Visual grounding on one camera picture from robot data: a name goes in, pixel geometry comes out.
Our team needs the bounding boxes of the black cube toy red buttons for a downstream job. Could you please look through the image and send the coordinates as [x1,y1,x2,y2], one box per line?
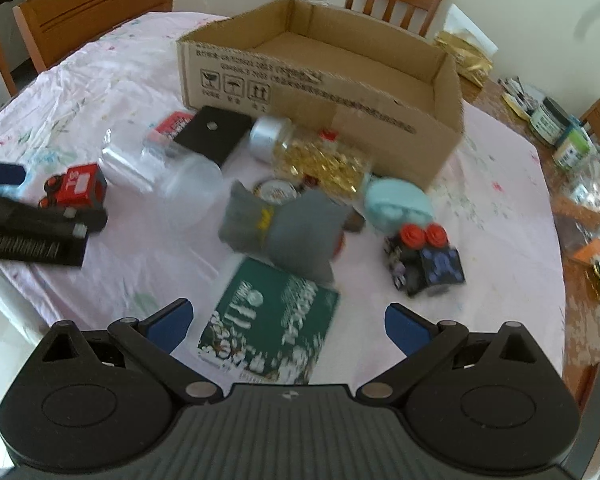
[384,223,466,298]

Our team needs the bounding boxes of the red black toy truck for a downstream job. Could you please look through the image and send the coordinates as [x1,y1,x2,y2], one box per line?
[38,164,107,208]

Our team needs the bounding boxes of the green white cotton swab box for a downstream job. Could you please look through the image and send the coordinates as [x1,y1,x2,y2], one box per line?
[197,257,340,385]

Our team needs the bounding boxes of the light blue oval case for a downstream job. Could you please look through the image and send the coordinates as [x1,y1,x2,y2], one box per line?
[364,178,434,235]

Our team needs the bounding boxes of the clear plastic jar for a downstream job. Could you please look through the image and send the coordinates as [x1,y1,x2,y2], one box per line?
[98,120,223,228]

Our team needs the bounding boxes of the grey shark plush toy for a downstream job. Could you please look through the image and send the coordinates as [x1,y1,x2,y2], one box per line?
[219,181,352,285]

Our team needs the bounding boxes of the red pen refill box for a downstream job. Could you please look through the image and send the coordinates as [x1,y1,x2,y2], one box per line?
[144,110,194,145]

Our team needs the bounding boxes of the jar of gold pieces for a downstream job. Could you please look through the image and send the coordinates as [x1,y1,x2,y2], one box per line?
[248,116,372,200]

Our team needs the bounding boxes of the black square box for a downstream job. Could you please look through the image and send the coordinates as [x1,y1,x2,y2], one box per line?
[174,106,253,167]

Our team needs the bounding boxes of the pink floral tablecloth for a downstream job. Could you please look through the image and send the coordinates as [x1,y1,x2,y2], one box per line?
[0,13,565,388]

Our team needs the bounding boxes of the round tin lid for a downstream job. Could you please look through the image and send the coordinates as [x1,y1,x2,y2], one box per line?
[252,178,300,205]

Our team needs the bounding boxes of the large clear snack jar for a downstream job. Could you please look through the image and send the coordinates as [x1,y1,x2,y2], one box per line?
[552,154,600,266]

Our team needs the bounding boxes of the cardboard box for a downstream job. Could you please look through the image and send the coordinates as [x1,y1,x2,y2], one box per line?
[176,0,464,188]

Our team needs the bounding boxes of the green lid small bottle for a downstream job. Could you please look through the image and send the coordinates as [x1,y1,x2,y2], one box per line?
[553,126,594,171]

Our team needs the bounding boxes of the black lid glass jar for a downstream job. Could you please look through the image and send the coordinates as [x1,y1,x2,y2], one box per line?
[529,96,571,146]

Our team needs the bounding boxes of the wooden chair right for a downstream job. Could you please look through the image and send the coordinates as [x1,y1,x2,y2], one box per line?
[580,98,600,143]

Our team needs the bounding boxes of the gold tissue pack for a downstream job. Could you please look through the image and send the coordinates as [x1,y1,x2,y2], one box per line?
[434,4,498,88]

